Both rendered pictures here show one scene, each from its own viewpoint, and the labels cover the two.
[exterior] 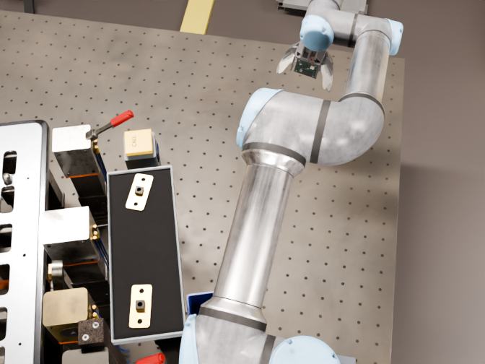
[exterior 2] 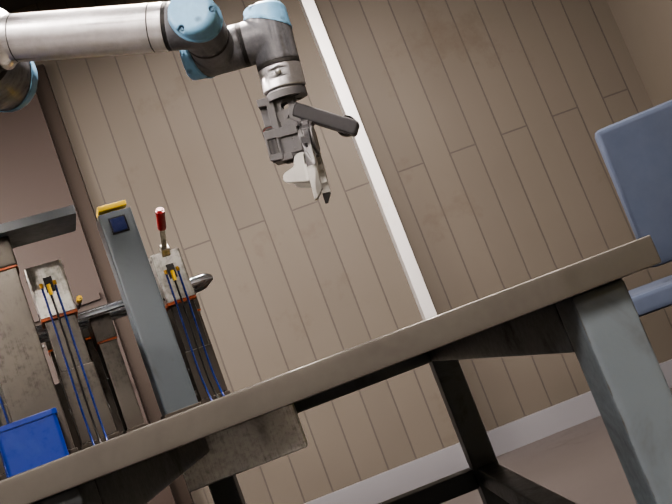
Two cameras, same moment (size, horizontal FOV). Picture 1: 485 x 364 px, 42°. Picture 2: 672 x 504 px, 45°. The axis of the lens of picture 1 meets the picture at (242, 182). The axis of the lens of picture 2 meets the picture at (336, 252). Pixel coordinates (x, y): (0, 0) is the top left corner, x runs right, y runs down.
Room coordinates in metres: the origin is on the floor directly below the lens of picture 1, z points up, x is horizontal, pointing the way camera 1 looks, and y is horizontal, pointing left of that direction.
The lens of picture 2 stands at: (0.76, -1.49, 0.69)
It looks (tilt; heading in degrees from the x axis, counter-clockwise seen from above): 7 degrees up; 75
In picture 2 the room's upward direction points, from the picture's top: 21 degrees counter-clockwise
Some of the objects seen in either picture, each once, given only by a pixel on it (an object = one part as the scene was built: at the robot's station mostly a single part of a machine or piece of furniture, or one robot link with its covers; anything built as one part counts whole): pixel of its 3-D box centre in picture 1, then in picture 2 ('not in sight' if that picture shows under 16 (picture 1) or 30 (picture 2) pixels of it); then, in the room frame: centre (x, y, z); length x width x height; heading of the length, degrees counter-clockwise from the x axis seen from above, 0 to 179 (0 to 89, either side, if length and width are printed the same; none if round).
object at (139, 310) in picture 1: (140, 305); not in sight; (0.41, 0.20, 1.17); 0.08 x 0.04 x 0.01; 1
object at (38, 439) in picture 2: (208, 318); (33, 443); (0.52, 0.09, 0.75); 0.11 x 0.10 x 0.09; 7
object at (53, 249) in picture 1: (92, 263); (72, 355); (0.61, 0.36, 0.90); 0.13 x 0.08 x 0.41; 97
